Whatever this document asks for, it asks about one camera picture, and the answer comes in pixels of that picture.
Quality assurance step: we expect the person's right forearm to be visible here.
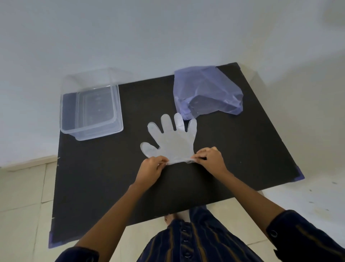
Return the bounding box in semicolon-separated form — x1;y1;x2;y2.
218;171;286;241

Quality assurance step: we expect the person's left hand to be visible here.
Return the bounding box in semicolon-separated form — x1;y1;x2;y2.
134;156;169;190

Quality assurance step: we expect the purple translucent plastic bag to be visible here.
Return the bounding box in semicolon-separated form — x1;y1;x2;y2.
173;65;244;121

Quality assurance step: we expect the clear plastic storage container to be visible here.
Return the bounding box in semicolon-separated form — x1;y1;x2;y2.
60;67;124;141

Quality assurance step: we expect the person's right hand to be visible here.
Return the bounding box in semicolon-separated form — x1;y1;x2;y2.
192;147;229;177

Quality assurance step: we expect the person's left forearm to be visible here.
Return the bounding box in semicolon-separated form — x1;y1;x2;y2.
74;184;149;262

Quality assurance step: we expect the person's bare foot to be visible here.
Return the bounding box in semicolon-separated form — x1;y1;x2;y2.
164;212;190;227

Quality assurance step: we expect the clear disposable plastic glove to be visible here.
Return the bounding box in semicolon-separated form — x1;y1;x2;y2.
140;113;198;165

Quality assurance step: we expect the dark striped button shirt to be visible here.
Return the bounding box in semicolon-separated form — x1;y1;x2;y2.
55;205;345;262

